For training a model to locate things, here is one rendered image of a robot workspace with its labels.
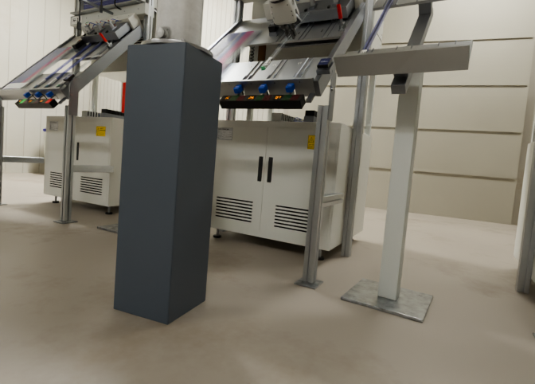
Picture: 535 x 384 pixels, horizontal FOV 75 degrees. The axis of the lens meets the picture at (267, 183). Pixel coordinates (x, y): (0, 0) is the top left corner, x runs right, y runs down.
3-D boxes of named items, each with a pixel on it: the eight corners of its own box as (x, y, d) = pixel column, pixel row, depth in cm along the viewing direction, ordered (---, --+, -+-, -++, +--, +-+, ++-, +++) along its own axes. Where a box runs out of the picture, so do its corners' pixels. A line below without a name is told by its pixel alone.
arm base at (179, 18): (186, 41, 83) (192, -41, 82) (124, 44, 90) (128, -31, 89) (224, 64, 101) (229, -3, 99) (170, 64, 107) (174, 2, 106)
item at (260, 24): (344, 47, 148) (342, 35, 145) (217, 56, 179) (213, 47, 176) (362, 15, 168) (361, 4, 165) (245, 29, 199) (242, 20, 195)
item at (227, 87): (315, 96, 125) (312, 78, 121) (176, 98, 156) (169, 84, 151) (317, 95, 126) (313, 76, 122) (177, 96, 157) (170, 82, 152)
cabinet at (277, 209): (327, 264, 153) (341, 122, 149) (201, 237, 186) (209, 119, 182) (361, 240, 211) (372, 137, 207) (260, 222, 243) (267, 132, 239)
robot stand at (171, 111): (167, 325, 88) (186, 41, 84) (112, 308, 95) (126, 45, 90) (205, 300, 105) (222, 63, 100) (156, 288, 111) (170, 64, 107)
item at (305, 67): (315, 88, 125) (314, 80, 122) (175, 92, 155) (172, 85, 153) (330, 62, 136) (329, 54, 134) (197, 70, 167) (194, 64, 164)
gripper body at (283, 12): (294, -14, 131) (301, 14, 140) (270, -10, 136) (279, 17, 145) (287, -2, 128) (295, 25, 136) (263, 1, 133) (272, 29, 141)
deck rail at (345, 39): (321, 96, 125) (318, 80, 121) (315, 96, 125) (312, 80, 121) (366, 15, 167) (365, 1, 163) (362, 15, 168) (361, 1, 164)
